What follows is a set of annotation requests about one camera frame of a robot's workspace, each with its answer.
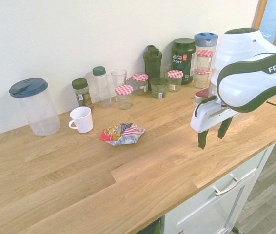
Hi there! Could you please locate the white drawer with handle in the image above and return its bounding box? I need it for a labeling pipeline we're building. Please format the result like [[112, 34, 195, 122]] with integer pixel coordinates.
[[163, 142, 276, 234]]

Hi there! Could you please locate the dark Vega Sport protein tub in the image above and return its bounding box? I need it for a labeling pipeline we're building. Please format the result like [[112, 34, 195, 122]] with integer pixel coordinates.
[[171, 38, 197, 85]]

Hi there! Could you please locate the spice jar dark lid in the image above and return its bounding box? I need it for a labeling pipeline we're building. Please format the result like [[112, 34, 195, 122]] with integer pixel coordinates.
[[71, 78, 94, 112]]

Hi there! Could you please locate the BBQ chip bag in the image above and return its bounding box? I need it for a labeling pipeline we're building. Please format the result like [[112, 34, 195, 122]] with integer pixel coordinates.
[[99, 122, 147, 147]]

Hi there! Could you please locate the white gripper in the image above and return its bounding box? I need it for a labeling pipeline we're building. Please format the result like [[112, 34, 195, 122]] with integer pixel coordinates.
[[190, 97, 234, 150]]

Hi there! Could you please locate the wide clear canister blue lid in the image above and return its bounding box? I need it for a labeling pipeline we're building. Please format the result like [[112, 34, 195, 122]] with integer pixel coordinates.
[[8, 78, 61, 137]]

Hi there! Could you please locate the small green plastic pot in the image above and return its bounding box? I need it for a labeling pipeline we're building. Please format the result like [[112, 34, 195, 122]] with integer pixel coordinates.
[[149, 77, 169, 99]]

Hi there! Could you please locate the clear bottle green cap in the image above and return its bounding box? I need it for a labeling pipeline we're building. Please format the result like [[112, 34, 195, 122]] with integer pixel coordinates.
[[92, 66, 112, 108]]

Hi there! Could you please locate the dark green shaker bottle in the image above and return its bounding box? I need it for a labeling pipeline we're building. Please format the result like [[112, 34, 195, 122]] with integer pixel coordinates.
[[143, 45, 163, 91]]

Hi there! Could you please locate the tall clear drinking glass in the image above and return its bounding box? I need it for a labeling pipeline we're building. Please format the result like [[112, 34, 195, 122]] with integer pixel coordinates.
[[111, 69, 127, 89]]

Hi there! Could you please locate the white ceramic mug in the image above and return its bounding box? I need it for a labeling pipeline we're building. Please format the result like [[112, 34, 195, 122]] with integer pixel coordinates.
[[68, 106, 94, 134]]

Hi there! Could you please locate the red grey wrist camera mount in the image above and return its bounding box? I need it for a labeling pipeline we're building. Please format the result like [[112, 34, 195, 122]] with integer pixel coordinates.
[[193, 88, 212, 106]]

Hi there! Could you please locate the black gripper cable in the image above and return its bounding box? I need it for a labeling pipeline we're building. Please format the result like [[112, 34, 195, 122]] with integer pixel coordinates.
[[194, 95, 218, 117]]

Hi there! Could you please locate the silver drawer handle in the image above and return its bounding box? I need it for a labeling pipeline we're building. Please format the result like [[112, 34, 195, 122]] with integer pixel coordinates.
[[212, 177, 241, 197]]

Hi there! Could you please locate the tall clear canister blue lid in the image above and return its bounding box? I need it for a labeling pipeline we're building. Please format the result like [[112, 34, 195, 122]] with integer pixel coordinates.
[[194, 32, 219, 71]]

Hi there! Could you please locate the wooden door frame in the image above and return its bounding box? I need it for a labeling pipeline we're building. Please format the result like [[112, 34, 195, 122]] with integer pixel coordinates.
[[253, 0, 276, 49]]

